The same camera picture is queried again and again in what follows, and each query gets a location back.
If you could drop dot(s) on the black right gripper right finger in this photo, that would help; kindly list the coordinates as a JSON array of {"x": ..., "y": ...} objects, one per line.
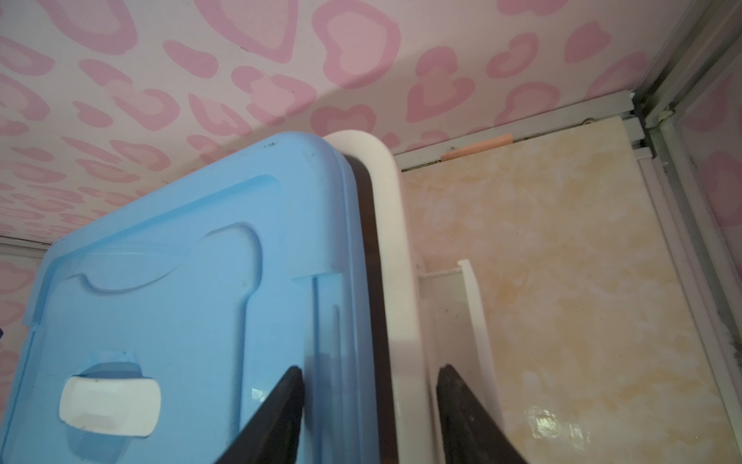
[{"x": 469, "y": 434}]

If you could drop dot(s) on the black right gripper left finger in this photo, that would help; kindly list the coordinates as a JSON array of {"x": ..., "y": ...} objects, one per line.
[{"x": 272, "y": 436}]

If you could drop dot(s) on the blue plastic bin lid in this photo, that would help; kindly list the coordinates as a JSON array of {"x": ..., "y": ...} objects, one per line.
[{"x": 158, "y": 331}]

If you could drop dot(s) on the white plastic storage bin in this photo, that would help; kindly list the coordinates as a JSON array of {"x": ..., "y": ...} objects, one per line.
[{"x": 432, "y": 318}]

